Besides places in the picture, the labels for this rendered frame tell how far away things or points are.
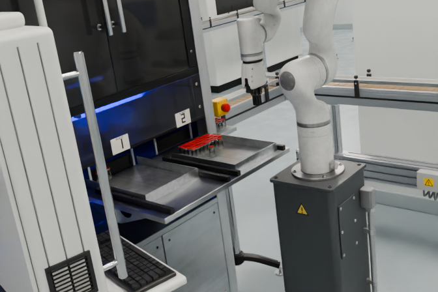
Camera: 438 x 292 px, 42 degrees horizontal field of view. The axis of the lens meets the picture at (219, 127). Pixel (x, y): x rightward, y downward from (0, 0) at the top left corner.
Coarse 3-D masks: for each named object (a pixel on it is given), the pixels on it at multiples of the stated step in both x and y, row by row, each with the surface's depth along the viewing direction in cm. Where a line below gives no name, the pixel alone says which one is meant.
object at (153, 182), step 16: (144, 160) 230; (112, 176) 224; (128, 176) 221; (144, 176) 219; (160, 176) 217; (176, 176) 215; (192, 176) 209; (128, 192) 199; (144, 192) 203; (160, 192) 198
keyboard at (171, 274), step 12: (108, 240) 185; (108, 252) 175; (132, 252) 173; (144, 252) 172; (132, 264) 168; (144, 264) 166; (156, 264) 165; (108, 276) 165; (132, 276) 160; (144, 276) 159; (156, 276) 159; (168, 276) 160; (132, 288) 156; (144, 288) 156
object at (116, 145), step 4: (120, 136) 215; (124, 136) 217; (112, 140) 213; (116, 140) 214; (120, 140) 215; (124, 140) 217; (128, 140) 218; (112, 144) 213; (116, 144) 214; (120, 144) 216; (124, 144) 217; (128, 144) 219; (112, 148) 213; (116, 148) 214; (120, 148) 216; (124, 148) 217; (128, 148) 219; (112, 152) 213; (116, 152) 214; (120, 152) 216
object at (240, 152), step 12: (228, 144) 242; (240, 144) 240; (252, 144) 235; (264, 144) 231; (276, 144) 227; (180, 156) 228; (192, 156) 223; (204, 156) 231; (216, 156) 230; (228, 156) 228; (240, 156) 226; (252, 156) 216; (264, 156) 222; (240, 168) 212
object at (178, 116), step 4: (180, 112) 238; (184, 112) 240; (188, 112) 241; (176, 116) 236; (180, 116) 238; (188, 116) 242; (176, 120) 236; (180, 120) 238; (184, 120) 240; (188, 120) 242; (180, 124) 238
